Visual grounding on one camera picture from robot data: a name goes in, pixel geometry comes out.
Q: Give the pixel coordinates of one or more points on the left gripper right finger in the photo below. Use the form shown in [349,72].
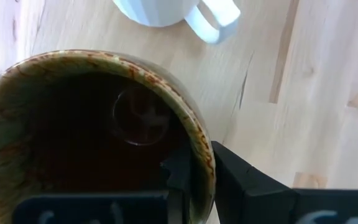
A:
[259,202]

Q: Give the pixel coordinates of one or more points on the brown green glazed mug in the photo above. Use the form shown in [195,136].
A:
[11,124]

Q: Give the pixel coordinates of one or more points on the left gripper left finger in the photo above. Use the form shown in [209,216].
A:
[104,208]

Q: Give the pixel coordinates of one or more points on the white mug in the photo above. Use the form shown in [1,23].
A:
[154,12]

